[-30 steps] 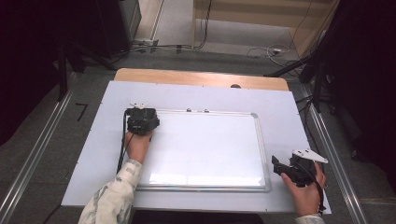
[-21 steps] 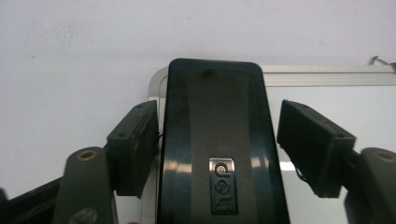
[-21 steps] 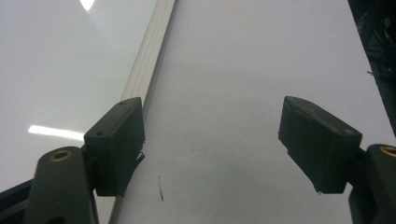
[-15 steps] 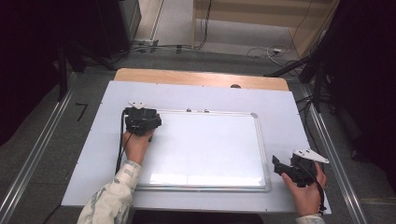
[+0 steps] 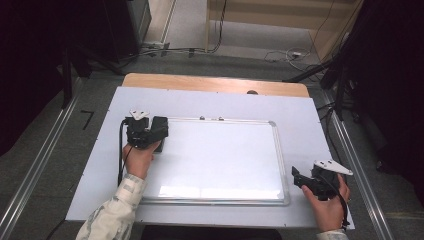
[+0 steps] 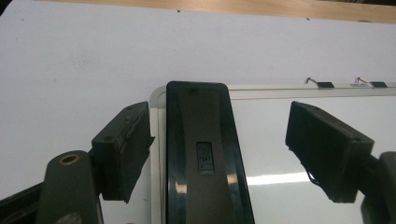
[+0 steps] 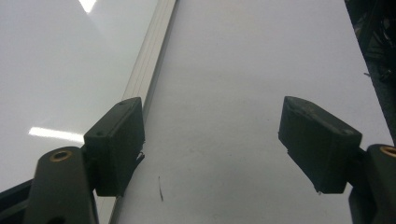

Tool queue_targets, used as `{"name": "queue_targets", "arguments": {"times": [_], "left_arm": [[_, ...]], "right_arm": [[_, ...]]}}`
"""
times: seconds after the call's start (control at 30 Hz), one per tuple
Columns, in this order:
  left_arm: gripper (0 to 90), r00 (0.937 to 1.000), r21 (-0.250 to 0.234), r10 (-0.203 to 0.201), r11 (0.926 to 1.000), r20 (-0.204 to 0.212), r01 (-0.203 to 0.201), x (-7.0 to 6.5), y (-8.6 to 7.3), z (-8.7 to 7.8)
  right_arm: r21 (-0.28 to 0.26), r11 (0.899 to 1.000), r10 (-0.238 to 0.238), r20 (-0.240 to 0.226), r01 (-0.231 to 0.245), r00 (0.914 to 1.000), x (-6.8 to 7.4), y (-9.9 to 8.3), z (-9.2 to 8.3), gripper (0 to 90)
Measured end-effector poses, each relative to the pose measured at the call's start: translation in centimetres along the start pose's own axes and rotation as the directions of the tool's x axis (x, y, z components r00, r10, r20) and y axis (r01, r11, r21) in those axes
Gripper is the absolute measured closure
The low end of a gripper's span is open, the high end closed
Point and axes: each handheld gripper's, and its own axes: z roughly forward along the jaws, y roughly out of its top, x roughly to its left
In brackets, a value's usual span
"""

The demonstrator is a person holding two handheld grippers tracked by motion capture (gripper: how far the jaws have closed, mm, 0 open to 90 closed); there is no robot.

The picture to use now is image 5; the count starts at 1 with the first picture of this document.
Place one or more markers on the person's right hand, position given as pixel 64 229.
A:
pixel 325 210

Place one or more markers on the grey power strip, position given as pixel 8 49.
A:
pixel 156 45

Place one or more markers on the person's left hand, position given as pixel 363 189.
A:
pixel 138 160

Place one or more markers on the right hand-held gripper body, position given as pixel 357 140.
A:
pixel 328 180

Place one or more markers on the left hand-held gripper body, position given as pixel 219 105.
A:
pixel 138 131

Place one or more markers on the dark round table grommet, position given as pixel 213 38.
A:
pixel 252 92

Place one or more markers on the aluminium floor rail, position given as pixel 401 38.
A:
pixel 36 166
pixel 363 190

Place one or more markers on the black cabinet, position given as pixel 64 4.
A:
pixel 120 26

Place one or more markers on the black metal stand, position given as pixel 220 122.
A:
pixel 333 73
pixel 67 80

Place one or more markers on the white table cover board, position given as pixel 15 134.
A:
pixel 110 110

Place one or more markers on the wooden table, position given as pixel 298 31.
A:
pixel 200 82

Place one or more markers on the silver framed whiteboard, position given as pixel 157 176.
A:
pixel 216 160

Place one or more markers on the wooden shelf unit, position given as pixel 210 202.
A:
pixel 266 20

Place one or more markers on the black whiteboard eraser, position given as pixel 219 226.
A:
pixel 159 146

